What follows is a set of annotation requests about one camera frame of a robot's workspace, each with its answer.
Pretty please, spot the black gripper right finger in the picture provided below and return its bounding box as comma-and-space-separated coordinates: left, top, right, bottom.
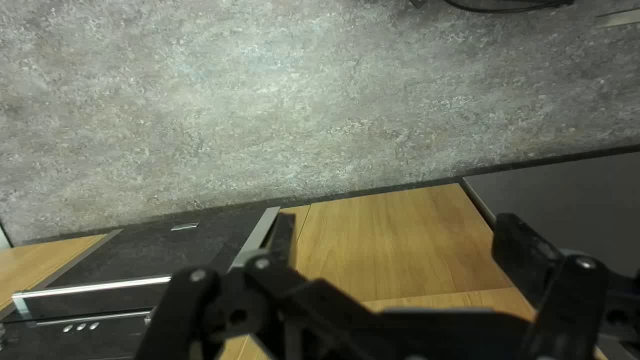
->
491, 212, 640, 360

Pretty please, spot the black floor cable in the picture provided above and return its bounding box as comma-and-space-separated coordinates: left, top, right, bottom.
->
409, 0, 577, 13

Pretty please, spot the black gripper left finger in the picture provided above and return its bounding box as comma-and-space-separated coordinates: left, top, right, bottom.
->
136, 212, 376, 360

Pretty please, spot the dark oven front panel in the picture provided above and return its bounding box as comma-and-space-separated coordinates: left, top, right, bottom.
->
458, 147, 640, 282

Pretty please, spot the silver dishwasher handle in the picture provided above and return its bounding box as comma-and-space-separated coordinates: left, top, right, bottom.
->
11, 274, 177, 323

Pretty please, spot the black dishwasher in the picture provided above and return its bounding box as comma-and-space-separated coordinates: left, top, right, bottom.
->
0, 201, 285, 360

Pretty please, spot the light floor tape strip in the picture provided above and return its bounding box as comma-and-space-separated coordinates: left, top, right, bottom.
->
592, 6, 640, 30

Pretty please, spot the wooden cabinet front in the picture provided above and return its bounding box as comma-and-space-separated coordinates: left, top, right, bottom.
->
0, 228, 124, 316

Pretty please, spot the wooden cabinet door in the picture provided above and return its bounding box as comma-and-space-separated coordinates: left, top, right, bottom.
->
290, 182, 516, 303

